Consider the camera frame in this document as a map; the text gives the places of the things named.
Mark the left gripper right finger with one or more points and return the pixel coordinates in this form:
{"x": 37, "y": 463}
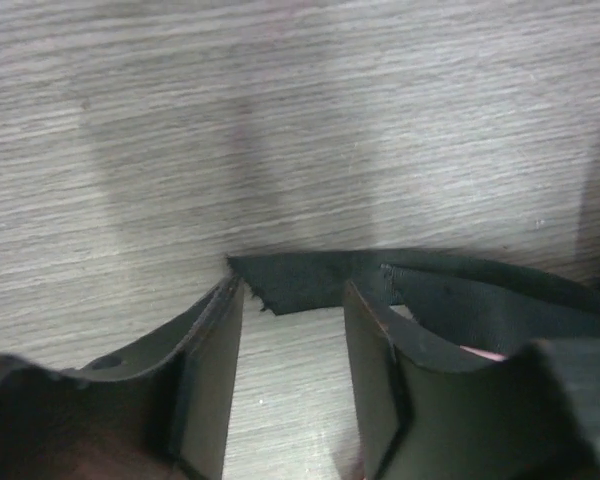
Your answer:
{"x": 427, "y": 409}

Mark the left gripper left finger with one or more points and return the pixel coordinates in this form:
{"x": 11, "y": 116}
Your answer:
{"x": 157, "y": 408}

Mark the pink wrapping paper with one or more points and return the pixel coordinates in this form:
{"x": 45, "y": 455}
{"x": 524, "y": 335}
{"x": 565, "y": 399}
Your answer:
{"x": 485, "y": 354}

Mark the black ribbon gold lettering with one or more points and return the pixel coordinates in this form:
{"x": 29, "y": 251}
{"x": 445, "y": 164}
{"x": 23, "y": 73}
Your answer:
{"x": 469, "y": 301}

